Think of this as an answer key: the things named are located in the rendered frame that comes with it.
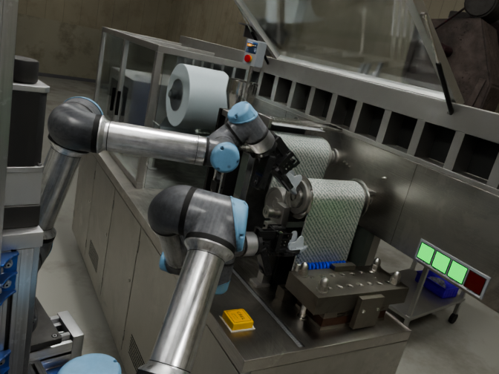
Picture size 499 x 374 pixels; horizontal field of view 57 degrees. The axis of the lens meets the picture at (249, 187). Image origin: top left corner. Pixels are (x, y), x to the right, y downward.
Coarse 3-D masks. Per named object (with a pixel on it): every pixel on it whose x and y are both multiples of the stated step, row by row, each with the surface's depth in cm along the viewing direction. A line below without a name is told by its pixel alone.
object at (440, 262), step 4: (436, 256) 143; (440, 256) 141; (444, 256) 140; (436, 260) 143; (440, 260) 141; (444, 260) 140; (448, 260) 139; (432, 264) 144; (436, 264) 143; (440, 264) 141; (444, 264) 140; (448, 264) 139; (436, 268) 143; (440, 268) 141; (444, 268) 140; (444, 272) 140
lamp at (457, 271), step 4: (452, 264) 138; (456, 264) 137; (452, 268) 138; (456, 268) 137; (460, 268) 136; (464, 268) 135; (452, 272) 138; (456, 272) 137; (460, 272) 136; (464, 272) 134; (452, 276) 138; (456, 276) 137; (460, 276) 135; (460, 280) 135
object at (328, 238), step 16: (304, 224) 149; (320, 224) 153; (336, 224) 156; (352, 224) 160; (304, 240) 152; (320, 240) 155; (336, 240) 159; (352, 240) 163; (304, 256) 155; (320, 256) 158; (336, 256) 162
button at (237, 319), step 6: (228, 312) 137; (234, 312) 137; (240, 312) 138; (246, 312) 139; (228, 318) 134; (234, 318) 134; (240, 318) 135; (246, 318) 136; (228, 324) 134; (234, 324) 132; (240, 324) 133; (246, 324) 134; (252, 324) 135
